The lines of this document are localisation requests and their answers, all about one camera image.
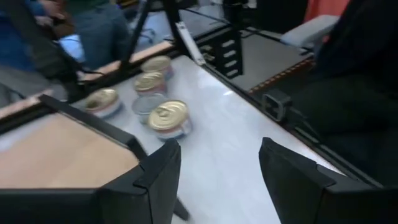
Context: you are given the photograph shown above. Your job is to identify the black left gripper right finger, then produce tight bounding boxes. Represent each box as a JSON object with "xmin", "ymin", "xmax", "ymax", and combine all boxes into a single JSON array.
[{"xmin": 259, "ymin": 137, "xmax": 398, "ymax": 224}]

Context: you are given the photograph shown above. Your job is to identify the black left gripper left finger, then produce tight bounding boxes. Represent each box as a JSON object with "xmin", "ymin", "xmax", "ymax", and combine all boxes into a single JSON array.
[{"xmin": 0, "ymin": 139, "xmax": 182, "ymax": 224}]

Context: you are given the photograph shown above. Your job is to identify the wooden shelf with black frame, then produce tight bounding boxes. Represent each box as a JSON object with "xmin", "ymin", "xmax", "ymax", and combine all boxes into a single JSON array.
[{"xmin": 0, "ymin": 93, "xmax": 191, "ymax": 222}]

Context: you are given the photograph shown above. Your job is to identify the blue label can gold lid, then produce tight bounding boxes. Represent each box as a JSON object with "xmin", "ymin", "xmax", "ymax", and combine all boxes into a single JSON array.
[
  {"xmin": 140, "ymin": 55, "xmax": 175, "ymax": 80},
  {"xmin": 133, "ymin": 71, "xmax": 168, "ymax": 96},
  {"xmin": 147, "ymin": 99, "xmax": 193, "ymax": 141},
  {"xmin": 83, "ymin": 88, "xmax": 123, "ymax": 119}
]

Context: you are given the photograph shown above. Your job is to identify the green label can silver lid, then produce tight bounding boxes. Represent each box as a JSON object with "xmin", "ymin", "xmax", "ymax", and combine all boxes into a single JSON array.
[{"xmin": 131, "ymin": 92, "xmax": 169, "ymax": 126}]

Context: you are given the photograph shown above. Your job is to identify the black office chair grey armrest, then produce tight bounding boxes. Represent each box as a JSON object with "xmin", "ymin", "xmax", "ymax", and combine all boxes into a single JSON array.
[{"xmin": 279, "ymin": 0, "xmax": 398, "ymax": 187}]

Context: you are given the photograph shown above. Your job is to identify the dark floor mat striped edge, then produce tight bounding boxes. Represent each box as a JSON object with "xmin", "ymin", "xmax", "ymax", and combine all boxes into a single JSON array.
[{"xmin": 231, "ymin": 30, "xmax": 315, "ymax": 94}]

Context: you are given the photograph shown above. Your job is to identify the seated person's legs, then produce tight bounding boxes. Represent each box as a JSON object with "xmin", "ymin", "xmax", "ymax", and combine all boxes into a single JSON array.
[{"xmin": 58, "ymin": 2, "xmax": 131, "ymax": 71}]

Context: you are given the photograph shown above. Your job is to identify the person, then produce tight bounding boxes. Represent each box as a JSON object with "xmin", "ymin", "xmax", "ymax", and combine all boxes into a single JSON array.
[{"xmin": 0, "ymin": 0, "xmax": 75, "ymax": 108}]

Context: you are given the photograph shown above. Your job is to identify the orange cloth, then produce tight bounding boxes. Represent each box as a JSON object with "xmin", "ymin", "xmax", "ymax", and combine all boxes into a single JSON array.
[{"xmin": 303, "ymin": 0, "xmax": 351, "ymax": 22}]

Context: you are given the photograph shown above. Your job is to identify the black table-level camera mount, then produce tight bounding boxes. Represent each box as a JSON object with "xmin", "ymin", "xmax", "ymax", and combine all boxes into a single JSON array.
[{"xmin": 262, "ymin": 88, "xmax": 293, "ymax": 123}]

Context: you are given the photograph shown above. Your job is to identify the black slotted bracket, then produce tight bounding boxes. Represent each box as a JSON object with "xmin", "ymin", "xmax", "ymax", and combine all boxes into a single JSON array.
[{"xmin": 213, "ymin": 29, "xmax": 244, "ymax": 80}]

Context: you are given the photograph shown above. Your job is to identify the silver metal rail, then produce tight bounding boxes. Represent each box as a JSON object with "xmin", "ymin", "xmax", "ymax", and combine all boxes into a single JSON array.
[{"xmin": 175, "ymin": 21, "xmax": 206, "ymax": 67}]

